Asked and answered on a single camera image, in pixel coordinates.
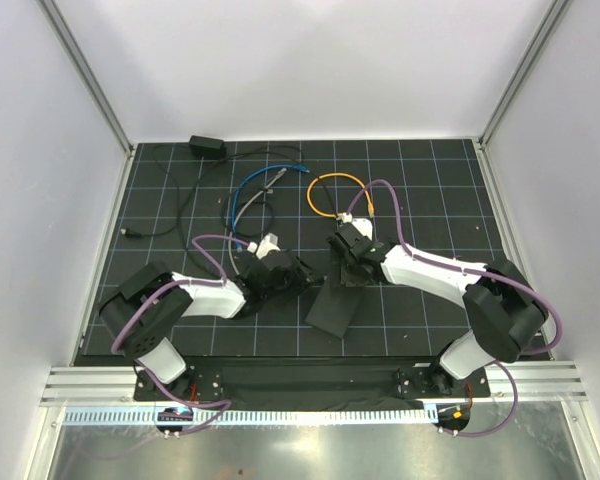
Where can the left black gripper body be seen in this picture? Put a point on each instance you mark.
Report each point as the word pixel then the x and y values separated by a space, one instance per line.
pixel 293 283

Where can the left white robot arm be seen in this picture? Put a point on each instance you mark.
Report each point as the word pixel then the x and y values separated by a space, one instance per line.
pixel 142 311

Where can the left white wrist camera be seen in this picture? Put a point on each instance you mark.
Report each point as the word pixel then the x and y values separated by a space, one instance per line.
pixel 268 244

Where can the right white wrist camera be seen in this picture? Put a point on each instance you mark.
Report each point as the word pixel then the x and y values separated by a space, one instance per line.
pixel 363 225

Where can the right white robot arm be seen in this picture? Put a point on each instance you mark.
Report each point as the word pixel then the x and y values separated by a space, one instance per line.
pixel 503 311

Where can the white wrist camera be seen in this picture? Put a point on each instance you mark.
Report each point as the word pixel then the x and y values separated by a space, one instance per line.
pixel 363 225
pixel 268 244

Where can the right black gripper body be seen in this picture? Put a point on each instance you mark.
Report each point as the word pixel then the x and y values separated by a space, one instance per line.
pixel 349 274

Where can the black grid mat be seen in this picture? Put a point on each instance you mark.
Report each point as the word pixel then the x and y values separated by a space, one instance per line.
pixel 175 209

